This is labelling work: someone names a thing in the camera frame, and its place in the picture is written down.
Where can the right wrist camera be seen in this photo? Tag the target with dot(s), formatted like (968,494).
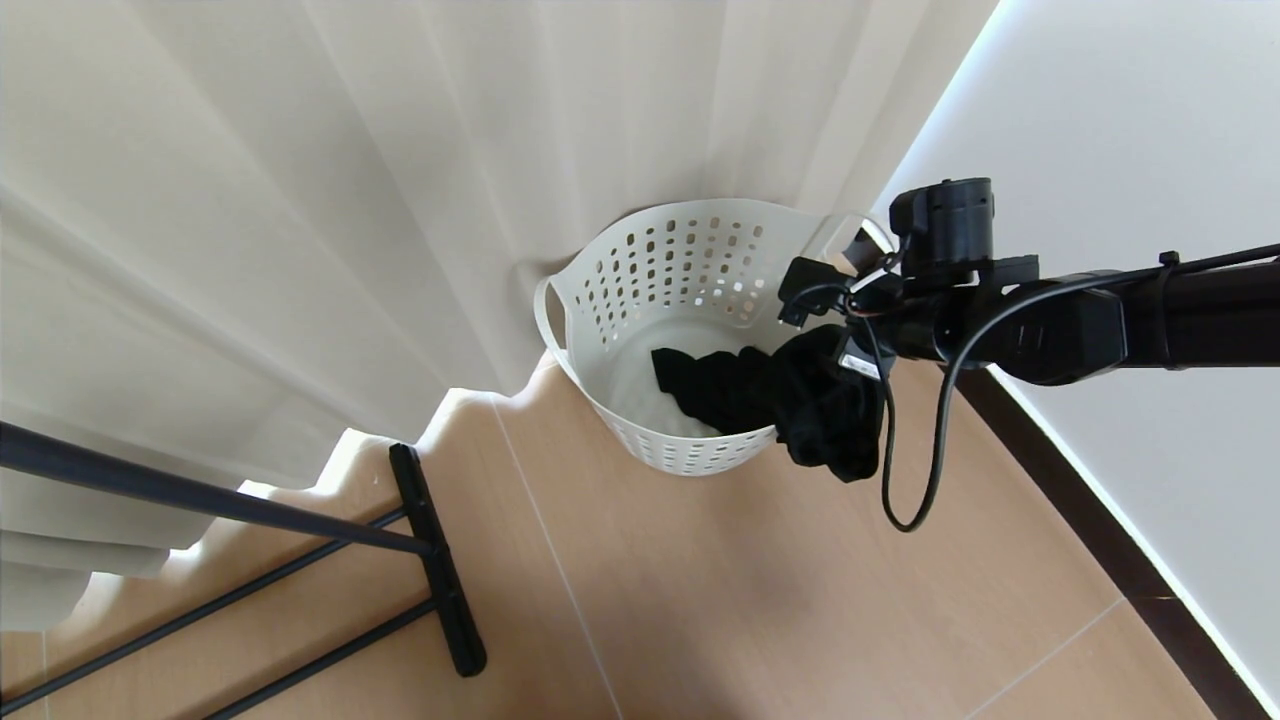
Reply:
(805,280)

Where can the black garment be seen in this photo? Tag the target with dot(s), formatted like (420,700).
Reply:
(820,410)

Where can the white laundry basket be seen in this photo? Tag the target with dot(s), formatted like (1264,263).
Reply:
(650,270)

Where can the black clothes rack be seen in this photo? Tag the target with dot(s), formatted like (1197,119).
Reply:
(430,560)

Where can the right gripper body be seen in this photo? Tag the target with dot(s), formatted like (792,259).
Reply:
(920,330)

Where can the beige curtain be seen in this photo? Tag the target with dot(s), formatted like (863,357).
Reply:
(300,200)

